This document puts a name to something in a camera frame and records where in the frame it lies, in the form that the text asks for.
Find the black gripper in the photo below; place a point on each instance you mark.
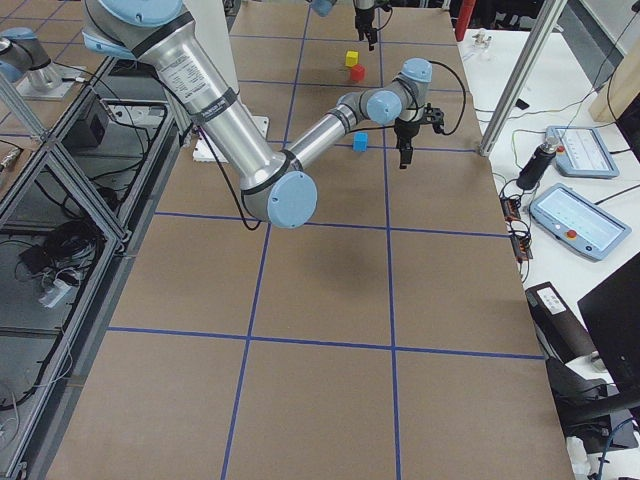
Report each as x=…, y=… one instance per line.
x=404, y=131
x=363, y=21

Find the red cube block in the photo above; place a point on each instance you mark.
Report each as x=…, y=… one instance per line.
x=357, y=73

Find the blue cube block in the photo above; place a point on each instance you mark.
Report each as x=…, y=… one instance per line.
x=360, y=142

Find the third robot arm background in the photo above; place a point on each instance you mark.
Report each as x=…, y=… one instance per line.
x=26, y=63

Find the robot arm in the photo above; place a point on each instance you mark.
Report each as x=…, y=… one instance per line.
x=324, y=7
x=274, y=185

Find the yellow cube block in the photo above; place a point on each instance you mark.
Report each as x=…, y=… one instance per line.
x=351, y=58

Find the red cylinder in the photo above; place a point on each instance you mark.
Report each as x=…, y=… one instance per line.
x=464, y=16

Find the orange circuit board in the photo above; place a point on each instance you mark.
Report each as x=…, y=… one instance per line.
x=518, y=230

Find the black water bottle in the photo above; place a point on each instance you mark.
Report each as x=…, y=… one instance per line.
x=537, y=164

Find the far blue teach pendant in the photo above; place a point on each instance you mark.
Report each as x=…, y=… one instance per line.
x=582, y=153

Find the blue teach pendant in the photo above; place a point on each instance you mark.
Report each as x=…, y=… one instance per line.
x=582, y=153
x=578, y=223

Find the near blue teach pendant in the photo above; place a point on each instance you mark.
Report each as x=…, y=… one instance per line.
x=578, y=223

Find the black cardboard box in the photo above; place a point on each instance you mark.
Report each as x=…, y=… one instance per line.
x=566, y=336

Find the black monitor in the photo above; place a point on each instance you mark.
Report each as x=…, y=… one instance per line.
x=611, y=315

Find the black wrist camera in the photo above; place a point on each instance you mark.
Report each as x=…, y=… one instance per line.
x=434, y=117

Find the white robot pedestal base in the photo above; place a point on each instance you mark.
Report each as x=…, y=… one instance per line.
x=212, y=33

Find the aluminium frame post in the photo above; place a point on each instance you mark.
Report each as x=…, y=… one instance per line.
x=536, y=40

